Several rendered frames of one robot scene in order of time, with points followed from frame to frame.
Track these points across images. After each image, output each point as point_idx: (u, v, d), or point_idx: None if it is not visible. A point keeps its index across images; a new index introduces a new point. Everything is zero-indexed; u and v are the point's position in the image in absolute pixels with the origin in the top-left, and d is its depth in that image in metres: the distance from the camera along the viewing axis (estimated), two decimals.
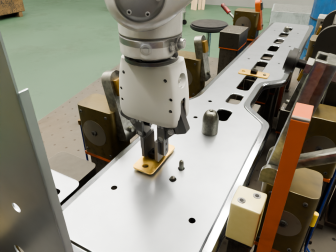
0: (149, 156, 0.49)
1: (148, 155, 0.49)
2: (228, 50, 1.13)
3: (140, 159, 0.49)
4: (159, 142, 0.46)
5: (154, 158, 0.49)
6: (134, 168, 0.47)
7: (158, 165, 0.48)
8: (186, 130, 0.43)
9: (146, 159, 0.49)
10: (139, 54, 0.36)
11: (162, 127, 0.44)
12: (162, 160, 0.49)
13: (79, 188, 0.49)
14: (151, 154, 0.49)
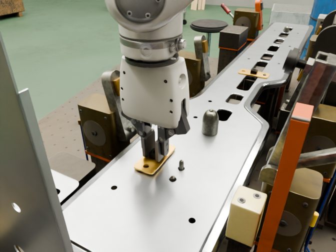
0: (150, 156, 0.49)
1: (149, 155, 0.49)
2: (228, 50, 1.13)
3: (141, 160, 0.49)
4: (160, 143, 0.46)
5: (154, 158, 0.49)
6: (135, 168, 0.47)
7: (159, 165, 0.48)
8: (186, 131, 0.43)
9: (146, 160, 0.49)
10: (139, 55, 0.36)
11: (162, 128, 0.44)
12: (163, 160, 0.49)
13: (79, 188, 0.49)
14: (151, 155, 0.49)
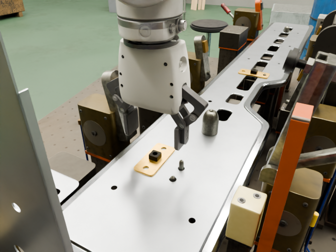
0: (150, 158, 0.49)
1: (148, 157, 0.49)
2: (228, 50, 1.13)
3: (141, 161, 0.49)
4: (180, 130, 0.43)
5: (154, 160, 0.49)
6: (135, 169, 0.47)
7: (159, 167, 0.48)
8: (203, 105, 0.39)
9: (146, 161, 0.49)
10: (138, 35, 0.35)
11: (174, 112, 0.41)
12: (163, 162, 0.49)
13: (79, 188, 0.49)
14: (151, 156, 0.49)
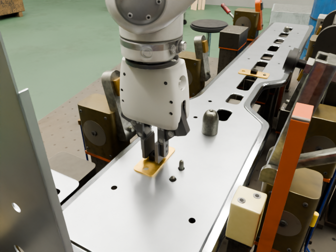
0: (150, 158, 0.49)
1: (149, 157, 0.49)
2: (228, 50, 1.13)
3: (141, 161, 0.49)
4: (160, 144, 0.46)
5: (154, 160, 0.49)
6: (135, 170, 0.47)
7: (159, 167, 0.48)
8: (186, 132, 0.43)
9: (146, 162, 0.49)
10: (140, 56, 0.36)
11: (162, 129, 0.44)
12: (163, 162, 0.49)
13: (79, 188, 0.49)
14: (151, 157, 0.49)
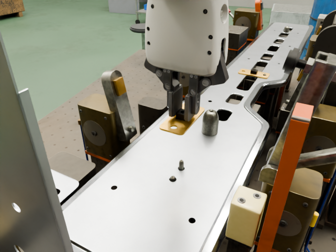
0: (177, 117, 0.42)
1: (176, 116, 0.42)
2: (228, 50, 1.13)
3: (167, 120, 0.42)
4: (191, 97, 0.40)
5: (182, 119, 0.42)
6: (161, 129, 0.40)
7: (189, 126, 0.41)
8: (225, 79, 0.36)
9: (173, 121, 0.42)
10: None
11: (196, 76, 0.37)
12: (192, 121, 0.42)
13: (79, 188, 0.49)
14: (179, 115, 0.42)
